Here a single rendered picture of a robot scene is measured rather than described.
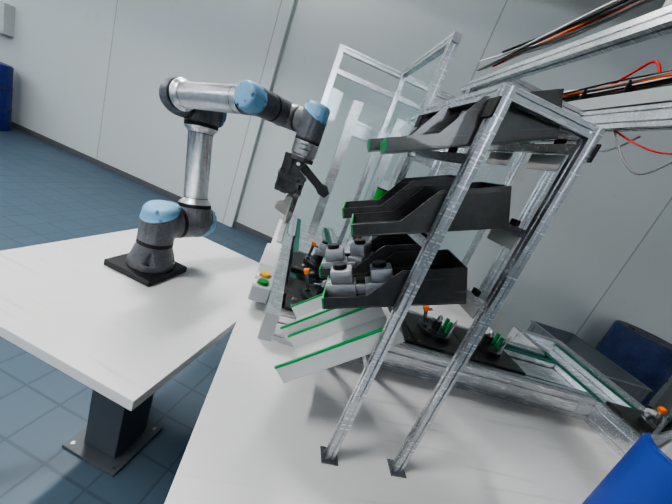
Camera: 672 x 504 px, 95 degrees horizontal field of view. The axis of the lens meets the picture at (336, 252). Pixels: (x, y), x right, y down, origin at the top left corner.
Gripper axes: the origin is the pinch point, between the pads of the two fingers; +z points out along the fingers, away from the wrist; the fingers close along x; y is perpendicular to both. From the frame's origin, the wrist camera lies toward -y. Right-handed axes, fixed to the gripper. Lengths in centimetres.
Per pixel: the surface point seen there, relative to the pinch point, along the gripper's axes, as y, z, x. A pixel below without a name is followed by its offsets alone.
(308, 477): -19, 37, 53
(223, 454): -1, 37, 51
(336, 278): -12.3, -1.1, 38.8
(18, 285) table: 63, 37, 15
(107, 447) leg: 41, 118, -4
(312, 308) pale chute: -14.5, 19.4, 16.1
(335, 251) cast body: -12.7, -2.7, 25.8
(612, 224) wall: -341, -61, -206
